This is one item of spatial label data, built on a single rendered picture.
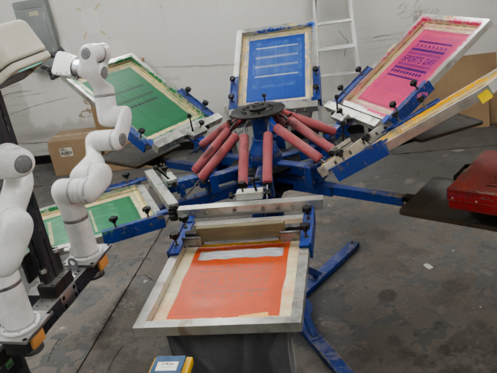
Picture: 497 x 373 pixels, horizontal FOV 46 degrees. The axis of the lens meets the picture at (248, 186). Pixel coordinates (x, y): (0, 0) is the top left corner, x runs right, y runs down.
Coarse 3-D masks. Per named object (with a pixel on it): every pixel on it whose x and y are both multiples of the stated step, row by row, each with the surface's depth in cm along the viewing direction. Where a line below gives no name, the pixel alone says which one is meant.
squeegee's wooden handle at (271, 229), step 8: (224, 224) 246; (232, 224) 245; (240, 224) 244; (248, 224) 243; (256, 224) 242; (264, 224) 241; (272, 224) 240; (280, 224) 240; (200, 232) 247; (208, 232) 246; (216, 232) 246; (224, 232) 245; (232, 232) 245; (240, 232) 244; (248, 232) 244; (256, 232) 243; (264, 232) 242; (272, 232) 242; (208, 240) 248; (216, 240) 247; (224, 240) 247
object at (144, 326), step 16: (208, 224) 265; (176, 256) 241; (304, 256) 225; (304, 272) 215; (160, 288) 220; (304, 288) 205; (304, 304) 200; (144, 320) 202; (160, 320) 200; (176, 320) 199; (192, 320) 198; (208, 320) 196; (224, 320) 195; (240, 320) 193; (256, 320) 192; (272, 320) 191; (288, 320) 189; (144, 336) 200
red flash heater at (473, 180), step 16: (480, 160) 256; (496, 160) 253; (464, 176) 243; (480, 176) 240; (496, 176) 238; (448, 192) 235; (464, 192) 230; (480, 192) 227; (496, 192) 225; (464, 208) 234; (480, 208) 229; (496, 208) 225
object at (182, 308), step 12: (192, 264) 240; (204, 264) 239; (216, 264) 237; (192, 276) 231; (180, 288) 225; (192, 288) 223; (180, 300) 216; (192, 300) 215; (204, 300) 214; (216, 300) 213; (180, 312) 209; (192, 312) 208; (204, 312) 207; (216, 312) 206
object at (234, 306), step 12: (276, 264) 230; (276, 276) 222; (276, 288) 214; (228, 300) 212; (240, 300) 210; (252, 300) 209; (264, 300) 208; (276, 300) 207; (228, 312) 205; (240, 312) 204; (252, 312) 203; (276, 312) 200
